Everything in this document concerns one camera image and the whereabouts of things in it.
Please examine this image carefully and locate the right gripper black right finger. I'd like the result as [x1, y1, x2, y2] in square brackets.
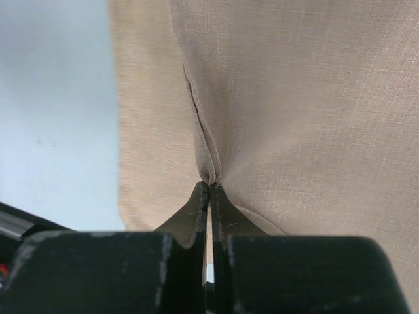
[210, 184, 410, 313]

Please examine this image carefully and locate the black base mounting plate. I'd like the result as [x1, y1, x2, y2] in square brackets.
[0, 203, 69, 288]

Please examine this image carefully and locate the beige cloth napkin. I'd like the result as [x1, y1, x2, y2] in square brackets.
[106, 0, 419, 282]

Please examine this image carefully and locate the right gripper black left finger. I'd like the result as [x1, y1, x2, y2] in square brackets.
[1, 182, 208, 313]

